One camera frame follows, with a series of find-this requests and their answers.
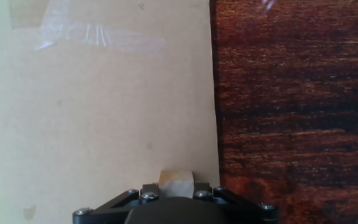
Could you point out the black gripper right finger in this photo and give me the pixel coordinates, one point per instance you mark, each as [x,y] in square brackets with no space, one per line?
[202,190]

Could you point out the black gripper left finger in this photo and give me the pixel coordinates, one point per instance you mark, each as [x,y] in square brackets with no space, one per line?
[149,190]

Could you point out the small wooden block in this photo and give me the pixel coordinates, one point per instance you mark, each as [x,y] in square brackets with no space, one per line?
[176,185]

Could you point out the brown cardboard sheet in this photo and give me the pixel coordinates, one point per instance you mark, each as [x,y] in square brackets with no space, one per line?
[104,109]

